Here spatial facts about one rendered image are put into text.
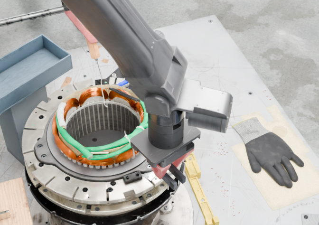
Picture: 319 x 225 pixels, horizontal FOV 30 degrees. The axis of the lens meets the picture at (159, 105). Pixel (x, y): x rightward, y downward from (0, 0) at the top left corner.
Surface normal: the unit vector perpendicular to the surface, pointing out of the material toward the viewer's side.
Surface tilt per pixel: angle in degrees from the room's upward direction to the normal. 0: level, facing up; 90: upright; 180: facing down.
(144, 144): 0
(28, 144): 0
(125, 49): 107
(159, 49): 70
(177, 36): 0
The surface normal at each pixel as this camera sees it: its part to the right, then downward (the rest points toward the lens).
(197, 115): -0.25, 0.37
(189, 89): -0.08, -0.43
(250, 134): -0.10, -0.77
